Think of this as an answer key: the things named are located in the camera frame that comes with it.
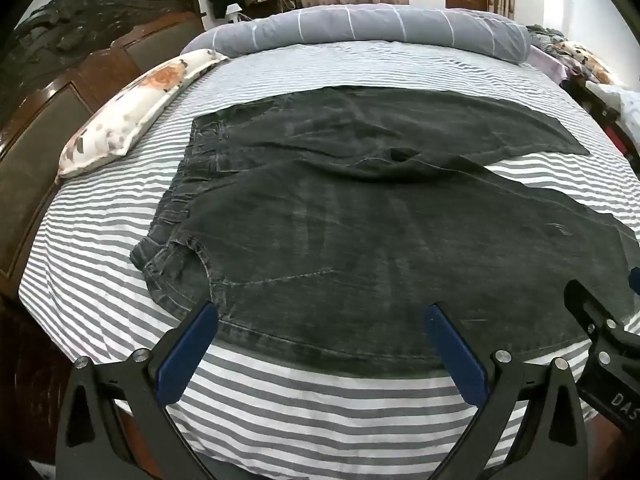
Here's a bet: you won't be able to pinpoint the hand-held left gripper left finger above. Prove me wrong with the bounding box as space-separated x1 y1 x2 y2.
54 301 221 480

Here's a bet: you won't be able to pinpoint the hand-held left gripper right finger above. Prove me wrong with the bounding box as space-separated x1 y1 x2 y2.
422 302 589 480

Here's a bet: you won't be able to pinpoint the black denim pants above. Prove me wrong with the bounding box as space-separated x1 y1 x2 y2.
130 85 639 379

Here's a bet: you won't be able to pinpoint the grey white striped bed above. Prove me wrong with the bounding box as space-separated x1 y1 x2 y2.
17 40 640 480

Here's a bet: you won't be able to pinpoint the white bedding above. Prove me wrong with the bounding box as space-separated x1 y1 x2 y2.
585 82 640 128

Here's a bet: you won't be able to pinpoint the pile of patterned bedding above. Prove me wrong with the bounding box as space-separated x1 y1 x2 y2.
552 40 614 86

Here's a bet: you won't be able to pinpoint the dark grey plaid cloth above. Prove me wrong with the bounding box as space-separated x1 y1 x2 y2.
525 23 567 54

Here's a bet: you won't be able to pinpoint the floral cream pillow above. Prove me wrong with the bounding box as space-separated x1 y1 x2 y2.
57 48 231 179

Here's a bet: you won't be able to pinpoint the carved dark wooden headboard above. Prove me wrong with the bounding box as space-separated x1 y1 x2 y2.
0 0 203 466

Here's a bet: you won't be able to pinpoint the grey checked rolled duvet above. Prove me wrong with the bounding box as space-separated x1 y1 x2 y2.
180 4 532 66

